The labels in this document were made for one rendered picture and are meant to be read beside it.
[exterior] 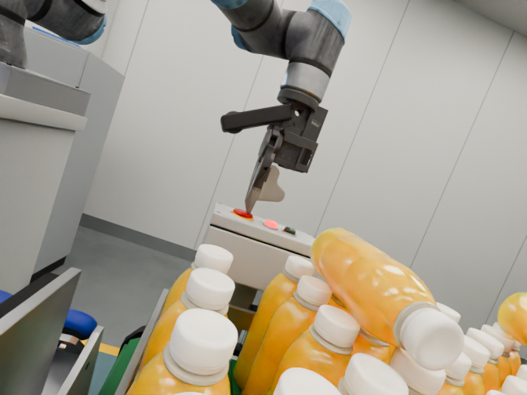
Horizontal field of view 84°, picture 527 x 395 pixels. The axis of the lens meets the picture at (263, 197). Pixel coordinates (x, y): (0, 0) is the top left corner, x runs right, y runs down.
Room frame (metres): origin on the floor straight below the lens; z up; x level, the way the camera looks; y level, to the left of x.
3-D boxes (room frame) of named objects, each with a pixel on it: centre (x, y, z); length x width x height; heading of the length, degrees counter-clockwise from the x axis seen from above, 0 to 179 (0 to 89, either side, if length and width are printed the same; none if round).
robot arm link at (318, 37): (0.51, 0.01, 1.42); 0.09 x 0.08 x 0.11; 71
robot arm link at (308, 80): (0.51, 0.00, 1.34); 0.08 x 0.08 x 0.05
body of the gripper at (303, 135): (0.51, 0.00, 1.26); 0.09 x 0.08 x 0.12; 100
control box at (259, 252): (0.51, -0.03, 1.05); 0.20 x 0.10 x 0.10; 100
